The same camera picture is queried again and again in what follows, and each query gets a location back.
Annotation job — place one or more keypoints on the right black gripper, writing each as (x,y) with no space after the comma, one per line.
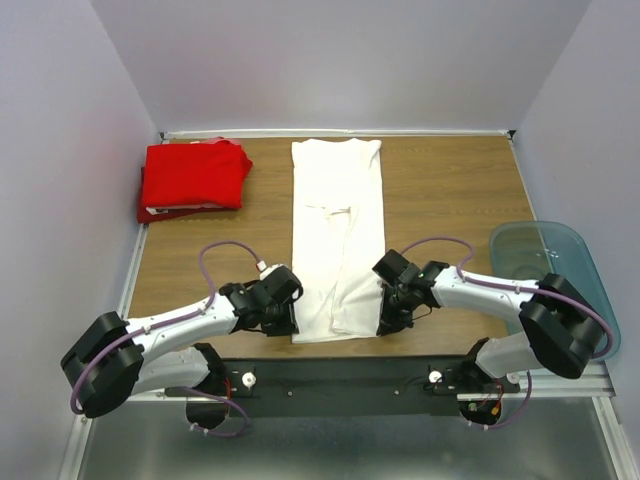
(389,321)

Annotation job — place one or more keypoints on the folded red t shirt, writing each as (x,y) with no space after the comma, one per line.
(185,178)

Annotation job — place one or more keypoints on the teal plastic bin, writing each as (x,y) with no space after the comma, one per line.
(528,250)

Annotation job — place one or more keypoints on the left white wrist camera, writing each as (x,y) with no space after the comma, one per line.
(264,269)

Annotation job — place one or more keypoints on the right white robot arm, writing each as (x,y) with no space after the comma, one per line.
(558,330)

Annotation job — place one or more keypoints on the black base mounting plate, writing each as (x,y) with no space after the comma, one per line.
(352,386)

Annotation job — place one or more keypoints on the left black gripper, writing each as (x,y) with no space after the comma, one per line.
(289,324)

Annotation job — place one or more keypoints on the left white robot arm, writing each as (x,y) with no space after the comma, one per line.
(106,362)

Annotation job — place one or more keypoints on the white t shirt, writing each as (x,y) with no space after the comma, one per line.
(338,237)

